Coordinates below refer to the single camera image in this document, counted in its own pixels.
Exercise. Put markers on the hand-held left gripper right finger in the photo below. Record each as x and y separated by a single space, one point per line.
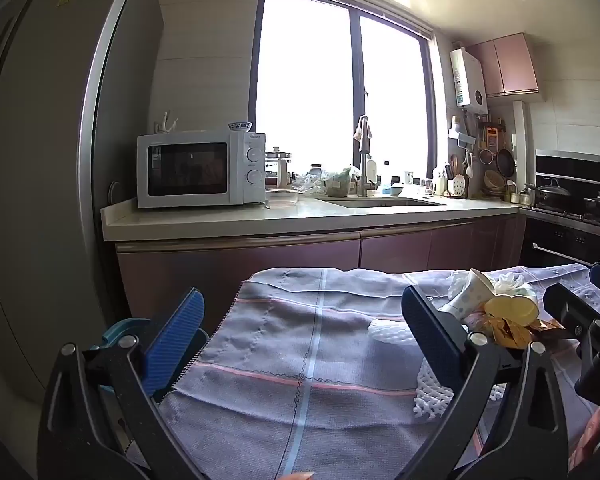
430 340

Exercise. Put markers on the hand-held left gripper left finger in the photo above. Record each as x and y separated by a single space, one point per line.
172 340

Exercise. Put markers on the dotted white paper cup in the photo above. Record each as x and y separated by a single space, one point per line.
467 300

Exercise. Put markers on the teal plastic bin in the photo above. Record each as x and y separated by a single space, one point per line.
117 330

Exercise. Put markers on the person's left hand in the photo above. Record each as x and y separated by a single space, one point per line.
300 476

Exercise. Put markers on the brown wrapper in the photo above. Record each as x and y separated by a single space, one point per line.
547 326

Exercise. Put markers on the white foam fruit net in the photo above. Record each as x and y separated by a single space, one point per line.
387 332
430 395

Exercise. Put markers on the black built-in stove oven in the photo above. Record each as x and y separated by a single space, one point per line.
555 245

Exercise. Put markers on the black wok with lid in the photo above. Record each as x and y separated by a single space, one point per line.
550 196

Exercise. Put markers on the grey checked tablecloth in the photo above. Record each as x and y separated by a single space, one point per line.
290 340

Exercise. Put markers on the purple base cabinets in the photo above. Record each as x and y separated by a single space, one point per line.
280 260

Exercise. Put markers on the kitchen sink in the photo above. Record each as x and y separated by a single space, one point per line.
380 202

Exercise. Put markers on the woven bamboo baskets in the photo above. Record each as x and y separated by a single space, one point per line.
493 182

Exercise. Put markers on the dotted white utensil holder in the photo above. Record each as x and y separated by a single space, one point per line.
459 186

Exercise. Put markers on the hanging black frying pan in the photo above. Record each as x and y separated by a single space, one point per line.
505 161

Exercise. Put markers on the white microwave oven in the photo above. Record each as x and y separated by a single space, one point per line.
190 170

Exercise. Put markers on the white bottle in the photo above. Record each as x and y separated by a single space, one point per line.
371 172

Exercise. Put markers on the metal kitchen faucet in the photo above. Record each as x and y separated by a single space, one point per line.
364 175

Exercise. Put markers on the clear glass container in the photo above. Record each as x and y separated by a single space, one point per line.
281 196

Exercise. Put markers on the green filled bag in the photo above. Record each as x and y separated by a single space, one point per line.
338 184

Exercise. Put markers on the clear plastic bag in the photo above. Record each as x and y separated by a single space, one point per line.
307 184

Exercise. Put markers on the hanging dish cloth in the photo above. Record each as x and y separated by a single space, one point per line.
363 135

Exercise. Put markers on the grey refrigerator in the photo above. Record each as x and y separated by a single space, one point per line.
45 160

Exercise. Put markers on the blue and white bowl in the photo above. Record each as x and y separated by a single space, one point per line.
239 126

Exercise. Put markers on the white water heater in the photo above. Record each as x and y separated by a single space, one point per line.
468 77

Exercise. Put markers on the kitchen window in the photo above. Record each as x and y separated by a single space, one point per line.
305 85

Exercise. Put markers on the white wall hook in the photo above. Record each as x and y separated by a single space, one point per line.
166 122

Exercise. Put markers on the pink wall cabinet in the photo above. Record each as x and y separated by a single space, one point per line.
510 65

